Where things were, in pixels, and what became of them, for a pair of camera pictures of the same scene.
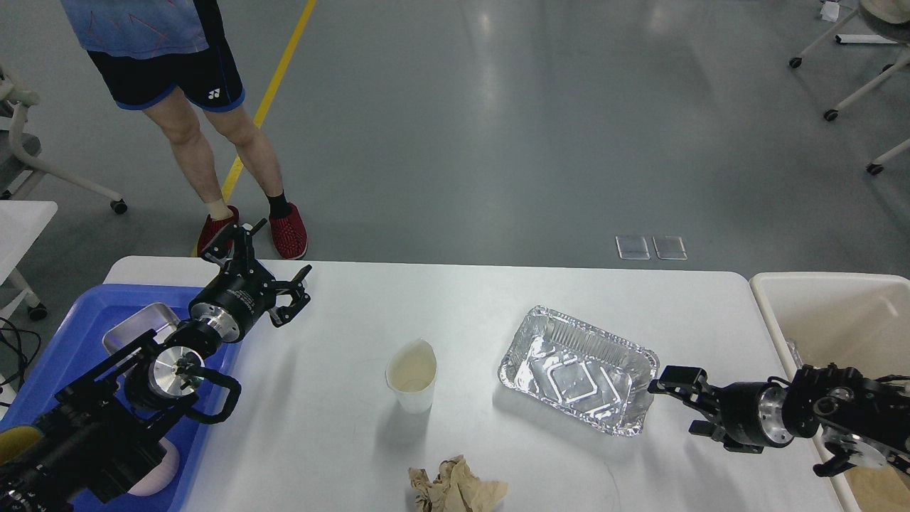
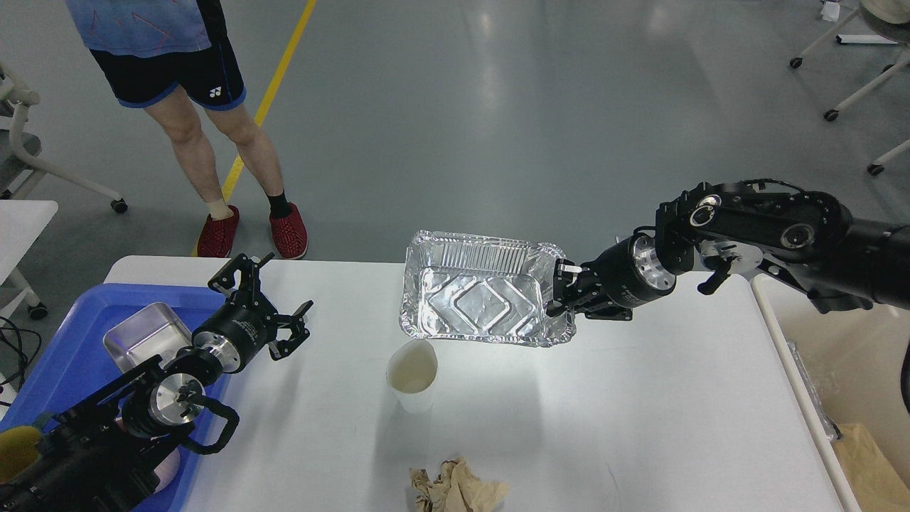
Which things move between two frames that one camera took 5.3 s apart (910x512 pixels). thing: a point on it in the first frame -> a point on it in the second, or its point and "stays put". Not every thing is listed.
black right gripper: x=753 y=415 -> x=625 y=275
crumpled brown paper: x=456 y=488 stays put
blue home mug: x=16 y=439 stays put
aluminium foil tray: x=582 y=370 -> x=473 y=288
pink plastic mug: x=162 y=476 stays put
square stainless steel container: x=160 y=317 stays put
